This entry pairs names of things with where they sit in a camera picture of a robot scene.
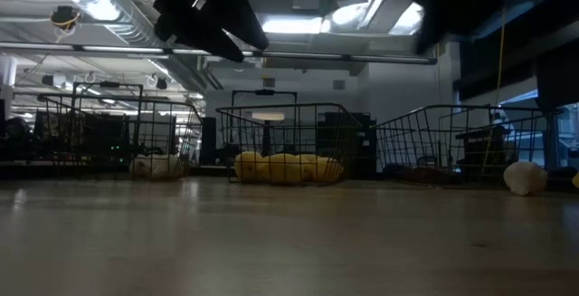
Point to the black background rig frame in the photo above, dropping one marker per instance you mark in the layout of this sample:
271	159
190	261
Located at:
108	84
264	92

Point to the small grey wall vent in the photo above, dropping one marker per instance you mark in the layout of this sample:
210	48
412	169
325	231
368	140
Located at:
268	83
338	84

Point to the dark red sweet potato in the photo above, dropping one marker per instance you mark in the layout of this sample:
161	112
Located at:
429	176

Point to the bright round ceiling light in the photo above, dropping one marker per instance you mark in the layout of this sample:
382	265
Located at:
348	15

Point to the black cabinet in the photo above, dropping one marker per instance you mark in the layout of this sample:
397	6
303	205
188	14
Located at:
368	142

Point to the long linear ceiling light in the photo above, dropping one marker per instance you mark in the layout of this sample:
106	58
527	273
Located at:
122	49

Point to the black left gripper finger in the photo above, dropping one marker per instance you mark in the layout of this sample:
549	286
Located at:
246	24
203	42

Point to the black upright column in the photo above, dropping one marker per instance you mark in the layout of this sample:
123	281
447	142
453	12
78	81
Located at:
208	140

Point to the grey rectangular ceiling duct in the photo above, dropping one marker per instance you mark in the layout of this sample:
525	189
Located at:
389	2

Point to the dark cluttered desk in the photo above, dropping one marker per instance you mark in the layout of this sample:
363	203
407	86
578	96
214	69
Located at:
484	146

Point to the dark overhead beam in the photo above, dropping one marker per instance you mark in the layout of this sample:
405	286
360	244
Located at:
556	60

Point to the black aluminium table frame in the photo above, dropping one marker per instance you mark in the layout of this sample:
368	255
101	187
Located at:
27	171

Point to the dark equipment rack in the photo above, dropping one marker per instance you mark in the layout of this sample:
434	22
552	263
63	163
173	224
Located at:
81	137

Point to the bright ceiling light panel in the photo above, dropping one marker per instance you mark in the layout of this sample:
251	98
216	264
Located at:
291	25

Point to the silver ribbed ventilation duct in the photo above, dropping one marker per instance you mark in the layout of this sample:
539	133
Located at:
113	20

